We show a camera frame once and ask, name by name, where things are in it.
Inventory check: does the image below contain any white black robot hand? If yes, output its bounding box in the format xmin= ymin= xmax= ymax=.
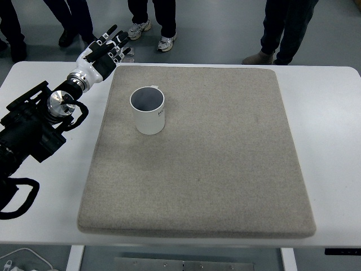
xmin=67 ymin=25 xmax=130 ymax=90

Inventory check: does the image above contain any white ribbed cup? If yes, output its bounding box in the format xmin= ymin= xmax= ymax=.
xmin=129 ymin=85 xmax=165 ymax=135

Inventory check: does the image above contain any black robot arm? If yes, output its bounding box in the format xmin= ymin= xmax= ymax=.
xmin=1 ymin=73 xmax=89 ymax=220

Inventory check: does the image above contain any silver floor socket cover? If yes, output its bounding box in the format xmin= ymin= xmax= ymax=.
xmin=121 ymin=47 xmax=135 ymax=63

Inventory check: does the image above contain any person in black shoes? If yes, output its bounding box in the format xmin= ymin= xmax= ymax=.
xmin=44 ymin=0 xmax=96 ymax=47

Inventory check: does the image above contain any person in white sneakers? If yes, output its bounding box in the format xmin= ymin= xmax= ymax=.
xmin=127 ymin=0 xmax=178 ymax=53

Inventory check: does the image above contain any person at left edge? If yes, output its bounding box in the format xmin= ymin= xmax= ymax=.
xmin=1 ymin=1 xmax=27 ymax=63

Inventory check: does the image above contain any beige felt mat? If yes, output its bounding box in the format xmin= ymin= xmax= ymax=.
xmin=78 ymin=65 xmax=316 ymax=239

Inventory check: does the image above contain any white table leg left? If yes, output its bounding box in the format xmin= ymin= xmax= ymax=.
xmin=65 ymin=245 xmax=85 ymax=271

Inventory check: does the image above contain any white table leg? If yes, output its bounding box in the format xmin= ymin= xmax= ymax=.
xmin=65 ymin=245 xmax=85 ymax=271
xmin=280 ymin=248 xmax=298 ymax=271

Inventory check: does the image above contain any person in tan boots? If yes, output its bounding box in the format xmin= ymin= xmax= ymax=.
xmin=242 ymin=0 xmax=318 ymax=65

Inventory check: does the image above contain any white table leg right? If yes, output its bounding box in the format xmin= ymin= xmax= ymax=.
xmin=280 ymin=248 xmax=298 ymax=271

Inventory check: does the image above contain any black table control panel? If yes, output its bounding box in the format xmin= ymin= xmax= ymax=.
xmin=324 ymin=248 xmax=361 ymax=256

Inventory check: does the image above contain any white cable on floor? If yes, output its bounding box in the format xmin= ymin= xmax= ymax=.
xmin=0 ymin=247 xmax=54 ymax=271

